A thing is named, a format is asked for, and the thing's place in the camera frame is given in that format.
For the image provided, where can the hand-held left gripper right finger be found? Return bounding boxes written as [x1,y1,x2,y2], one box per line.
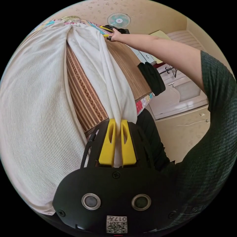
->
[120,119,138,167]

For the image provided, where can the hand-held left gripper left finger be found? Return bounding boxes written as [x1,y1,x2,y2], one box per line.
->
[98,118,117,167]

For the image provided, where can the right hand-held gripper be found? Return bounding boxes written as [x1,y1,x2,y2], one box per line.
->
[99,24,130,38]

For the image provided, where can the white long pants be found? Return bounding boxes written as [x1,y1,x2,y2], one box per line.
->
[0,22,138,216]

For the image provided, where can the person's right forearm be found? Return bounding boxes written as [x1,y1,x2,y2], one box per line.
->
[118,34,206,93]

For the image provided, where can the person's right hand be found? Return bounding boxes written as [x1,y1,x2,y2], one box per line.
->
[107,30,123,42]

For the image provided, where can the black garment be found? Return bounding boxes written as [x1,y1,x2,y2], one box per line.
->
[138,62,166,97]

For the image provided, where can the white cupboard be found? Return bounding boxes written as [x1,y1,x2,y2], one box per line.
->
[148,73,209,120]

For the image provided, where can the person's body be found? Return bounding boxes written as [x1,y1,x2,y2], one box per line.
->
[136,50,237,234]

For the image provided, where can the wall fan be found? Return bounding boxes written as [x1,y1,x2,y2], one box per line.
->
[107,12,131,29]

